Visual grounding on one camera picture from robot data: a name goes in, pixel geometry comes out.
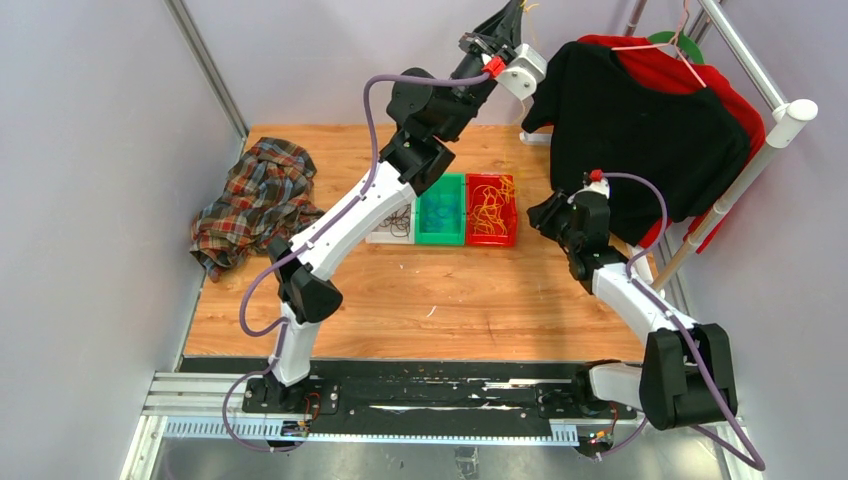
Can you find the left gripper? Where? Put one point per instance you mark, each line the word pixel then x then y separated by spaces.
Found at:
pixel 502 27

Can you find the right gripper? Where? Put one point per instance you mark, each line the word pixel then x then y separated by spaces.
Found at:
pixel 542 216

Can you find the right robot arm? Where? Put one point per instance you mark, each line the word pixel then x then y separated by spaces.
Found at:
pixel 686 377

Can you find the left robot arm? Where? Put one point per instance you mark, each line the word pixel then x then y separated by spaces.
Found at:
pixel 411 117

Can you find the red plastic bin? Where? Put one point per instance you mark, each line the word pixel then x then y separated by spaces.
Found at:
pixel 491 211

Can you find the black t-shirt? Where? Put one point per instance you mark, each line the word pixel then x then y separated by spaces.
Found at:
pixel 636 139

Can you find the red t-shirt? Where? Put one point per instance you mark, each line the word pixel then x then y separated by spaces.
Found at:
pixel 729 99

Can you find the green plastic bin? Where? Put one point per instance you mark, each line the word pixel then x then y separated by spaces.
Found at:
pixel 441 212

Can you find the pink clothes hanger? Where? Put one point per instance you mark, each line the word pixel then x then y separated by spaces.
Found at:
pixel 672 44

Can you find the white plastic bin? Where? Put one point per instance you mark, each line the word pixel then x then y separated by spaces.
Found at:
pixel 397 228

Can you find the green clothes hanger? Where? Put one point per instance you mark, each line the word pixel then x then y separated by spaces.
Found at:
pixel 685 44

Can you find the white clothes rack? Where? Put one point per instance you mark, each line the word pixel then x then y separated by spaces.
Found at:
pixel 671 150

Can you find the plaid flannel shirt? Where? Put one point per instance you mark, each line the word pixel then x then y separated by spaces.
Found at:
pixel 268 193

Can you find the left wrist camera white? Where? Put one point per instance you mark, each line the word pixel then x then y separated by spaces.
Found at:
pixel 522 75

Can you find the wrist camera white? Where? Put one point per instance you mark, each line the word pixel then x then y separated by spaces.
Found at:
pixel 596 181
pixel 522 75

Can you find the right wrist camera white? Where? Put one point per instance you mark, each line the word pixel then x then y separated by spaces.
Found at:
pixel 596 181

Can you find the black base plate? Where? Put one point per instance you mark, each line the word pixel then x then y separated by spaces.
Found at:
pixel 432 398

